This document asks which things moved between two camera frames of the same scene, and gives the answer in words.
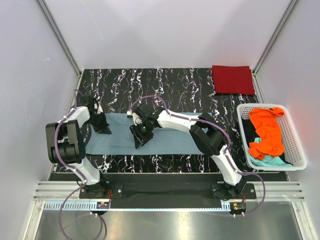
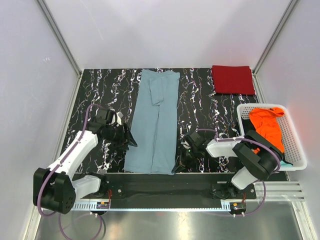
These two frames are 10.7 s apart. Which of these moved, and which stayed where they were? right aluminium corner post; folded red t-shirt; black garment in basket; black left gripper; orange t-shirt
Moved: black left gripper
Stayed: folded red t-shirt; orange t-shirt; right aluminium corner post; black garment in basket
